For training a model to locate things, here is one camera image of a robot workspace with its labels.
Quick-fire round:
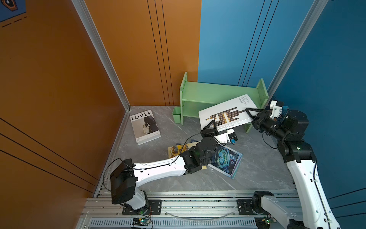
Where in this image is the green wooden two-tier shelf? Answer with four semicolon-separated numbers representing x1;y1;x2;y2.
180;73;269;132

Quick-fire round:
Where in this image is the yellow illustrated Chinese book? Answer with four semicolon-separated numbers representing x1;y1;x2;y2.
168;140;199;161

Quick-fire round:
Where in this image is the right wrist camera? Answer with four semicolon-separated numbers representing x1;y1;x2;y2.
270;100;289;120

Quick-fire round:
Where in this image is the aluminium mounting rail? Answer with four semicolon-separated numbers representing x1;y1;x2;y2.
81;190;319;218

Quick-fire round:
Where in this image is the green circuit board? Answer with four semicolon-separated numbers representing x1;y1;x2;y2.
255;218;276;229
132;218;153;229

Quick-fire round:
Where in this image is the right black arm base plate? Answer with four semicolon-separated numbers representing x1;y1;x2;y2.
236;199;269;215

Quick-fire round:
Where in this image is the white book with brown pattern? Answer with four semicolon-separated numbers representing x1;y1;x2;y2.
199;94;257;132

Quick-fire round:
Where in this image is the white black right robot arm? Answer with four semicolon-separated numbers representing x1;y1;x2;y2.
245;108;341;229

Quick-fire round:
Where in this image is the right green circuit board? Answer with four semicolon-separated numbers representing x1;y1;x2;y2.
255;218;276;229

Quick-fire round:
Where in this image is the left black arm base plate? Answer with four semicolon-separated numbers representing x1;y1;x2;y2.
122;199;162;216

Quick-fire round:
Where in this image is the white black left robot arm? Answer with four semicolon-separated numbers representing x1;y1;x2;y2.
110;121;220;210

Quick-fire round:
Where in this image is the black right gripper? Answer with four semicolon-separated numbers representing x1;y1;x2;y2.
245;108;289;142

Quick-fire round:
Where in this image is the dark blue circle-cover book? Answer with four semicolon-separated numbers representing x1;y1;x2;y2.
208;145;243;179

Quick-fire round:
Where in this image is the small green box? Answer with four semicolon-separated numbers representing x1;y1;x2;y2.
172;106;181;124

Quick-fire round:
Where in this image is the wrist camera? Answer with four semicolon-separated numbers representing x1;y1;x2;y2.
214;129;238;145
270;100;289;120

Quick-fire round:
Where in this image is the white LOVER book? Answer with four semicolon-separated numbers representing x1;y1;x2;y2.
130;110;161;145

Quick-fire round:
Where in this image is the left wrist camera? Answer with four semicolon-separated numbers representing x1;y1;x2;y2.
214;129;238;145

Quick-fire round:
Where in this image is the left green circuit board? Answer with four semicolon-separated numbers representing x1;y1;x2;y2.
132;218;153;229

